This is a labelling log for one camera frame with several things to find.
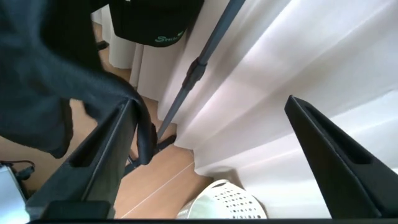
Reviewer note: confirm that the black clothes rack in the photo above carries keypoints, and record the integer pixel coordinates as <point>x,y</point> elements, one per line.
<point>196,71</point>

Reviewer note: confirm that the black shorts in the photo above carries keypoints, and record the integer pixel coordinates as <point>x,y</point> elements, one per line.
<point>149,21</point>

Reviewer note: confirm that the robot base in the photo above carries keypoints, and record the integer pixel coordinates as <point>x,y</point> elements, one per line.
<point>9,196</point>

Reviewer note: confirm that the black garment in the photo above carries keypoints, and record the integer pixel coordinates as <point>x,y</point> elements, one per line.
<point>37,77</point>

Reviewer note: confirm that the white curtain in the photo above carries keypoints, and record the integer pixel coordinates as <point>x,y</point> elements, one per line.
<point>295,62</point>

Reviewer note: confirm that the white laundry basket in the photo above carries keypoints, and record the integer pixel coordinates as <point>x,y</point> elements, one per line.
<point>217,202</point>

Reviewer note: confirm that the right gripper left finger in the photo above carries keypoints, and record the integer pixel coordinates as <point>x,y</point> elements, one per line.
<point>102,161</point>

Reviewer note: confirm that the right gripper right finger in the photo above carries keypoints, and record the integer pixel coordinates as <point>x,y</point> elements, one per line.
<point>332,168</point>

